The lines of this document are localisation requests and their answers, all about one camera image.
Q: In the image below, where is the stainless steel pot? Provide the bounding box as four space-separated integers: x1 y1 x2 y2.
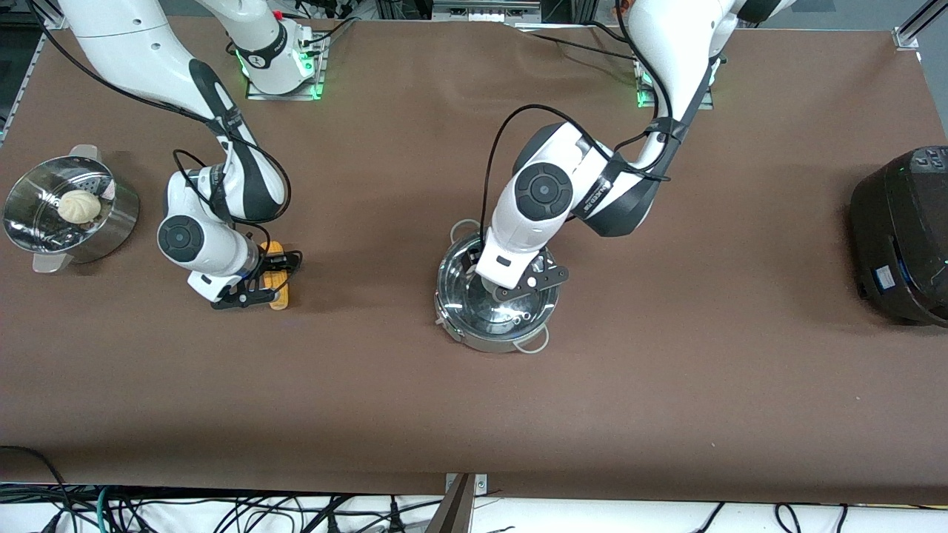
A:
434 219 553 355

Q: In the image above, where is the brown table cover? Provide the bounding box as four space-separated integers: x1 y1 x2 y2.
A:
0 13 948 506

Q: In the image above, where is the black base connector cable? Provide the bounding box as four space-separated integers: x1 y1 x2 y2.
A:
299 15 361 57

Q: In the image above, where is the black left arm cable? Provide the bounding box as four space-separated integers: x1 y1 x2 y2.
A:
481 0 695 249

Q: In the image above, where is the aluminium frame rail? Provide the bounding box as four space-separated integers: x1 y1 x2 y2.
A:
0 10 71 145
892 0 948 52

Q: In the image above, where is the glass pot lid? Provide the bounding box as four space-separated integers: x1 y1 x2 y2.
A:
436 231 561 336

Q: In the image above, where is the steel steamer pot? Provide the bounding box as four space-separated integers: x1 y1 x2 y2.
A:
2 144 141 275

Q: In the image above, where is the yellow corn cob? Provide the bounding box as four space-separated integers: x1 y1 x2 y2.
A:
260 241 292 311

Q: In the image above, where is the black table cable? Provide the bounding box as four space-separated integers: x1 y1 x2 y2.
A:
516 31 635 61

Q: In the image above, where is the white steamed bun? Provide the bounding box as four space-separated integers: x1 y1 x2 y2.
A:
58 190 103 225

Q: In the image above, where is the black rice cooker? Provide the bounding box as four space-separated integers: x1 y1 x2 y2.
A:
849 146 948 329

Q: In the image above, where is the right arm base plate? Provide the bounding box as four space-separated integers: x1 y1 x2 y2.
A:
245 33 327 101

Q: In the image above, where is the small metal table bracket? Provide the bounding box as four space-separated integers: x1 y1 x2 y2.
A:
444 473 489 496

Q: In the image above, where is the black looped floor cable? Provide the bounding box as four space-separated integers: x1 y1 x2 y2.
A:
0 445 72 533

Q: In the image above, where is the grey metal box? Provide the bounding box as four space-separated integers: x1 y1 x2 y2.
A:
432 0 544 24

